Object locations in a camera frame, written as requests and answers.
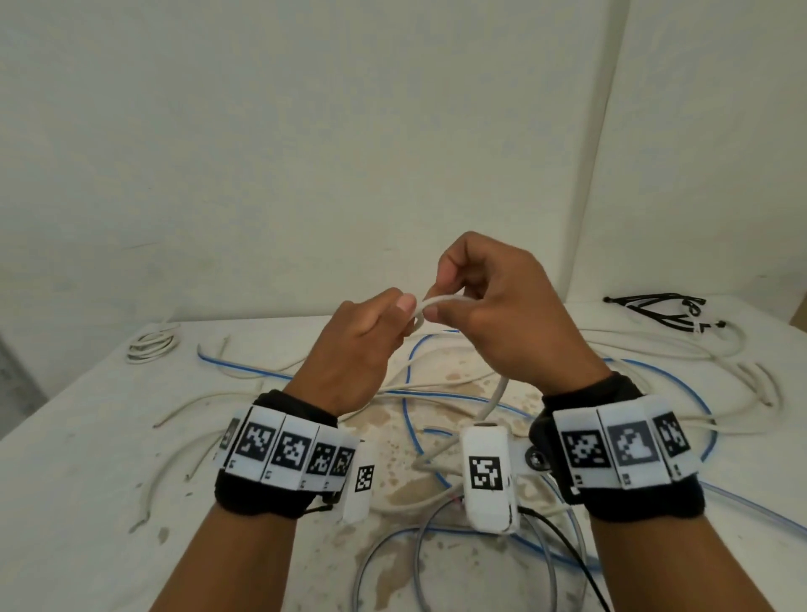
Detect bundle of black cable ties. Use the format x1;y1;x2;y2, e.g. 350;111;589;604
603;292;726;334

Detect person's left hand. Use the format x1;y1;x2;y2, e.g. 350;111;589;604
284;287;420;419

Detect person's right hand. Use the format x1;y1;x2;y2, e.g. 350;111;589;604
423;230;613;399

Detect person's left forearm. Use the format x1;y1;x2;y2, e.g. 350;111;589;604
148;501;301;612

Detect black right camera wire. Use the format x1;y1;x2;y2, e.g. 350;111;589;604
516;507;613;612

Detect blue cable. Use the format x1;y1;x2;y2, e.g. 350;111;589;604
197;330;600;572
602;357;719;465

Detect tangle of white cables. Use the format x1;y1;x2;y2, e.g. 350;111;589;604
129;309;783;537

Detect black left wristband with markers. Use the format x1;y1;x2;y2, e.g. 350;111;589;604
214;389;361;521

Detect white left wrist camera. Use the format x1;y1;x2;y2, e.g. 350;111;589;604
340;439;379;525

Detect thick white cable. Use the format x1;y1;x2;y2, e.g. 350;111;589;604
403;293;513;425
125;323;182;365

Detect black wristband with markers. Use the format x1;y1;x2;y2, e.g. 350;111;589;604
214;389;361;521
528;372;706;523

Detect black right wristband with markers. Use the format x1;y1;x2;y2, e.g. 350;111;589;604
528;372;706;523

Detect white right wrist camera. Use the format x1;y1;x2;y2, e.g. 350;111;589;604
458;423;537;536

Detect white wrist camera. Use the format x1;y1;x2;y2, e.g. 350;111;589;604
458;423;537;536
340;439;379;525

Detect person's right forearm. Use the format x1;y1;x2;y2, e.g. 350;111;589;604
586;514;777;612

